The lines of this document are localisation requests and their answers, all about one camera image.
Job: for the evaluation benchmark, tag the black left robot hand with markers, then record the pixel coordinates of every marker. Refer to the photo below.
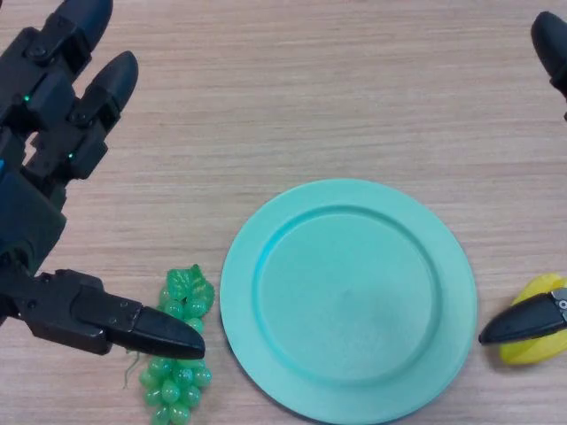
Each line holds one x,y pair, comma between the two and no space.
40,212

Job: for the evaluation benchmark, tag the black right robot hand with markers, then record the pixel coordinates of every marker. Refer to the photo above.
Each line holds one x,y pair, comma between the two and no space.
522,323

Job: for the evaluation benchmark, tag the green grapes bunch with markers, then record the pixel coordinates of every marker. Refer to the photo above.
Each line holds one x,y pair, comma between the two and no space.
177,389

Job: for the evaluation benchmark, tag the teal round plate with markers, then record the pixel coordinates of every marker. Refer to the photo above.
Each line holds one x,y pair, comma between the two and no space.
354,288

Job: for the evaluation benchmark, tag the yellow starfruit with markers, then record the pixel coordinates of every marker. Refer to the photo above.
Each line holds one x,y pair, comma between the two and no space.
531,354

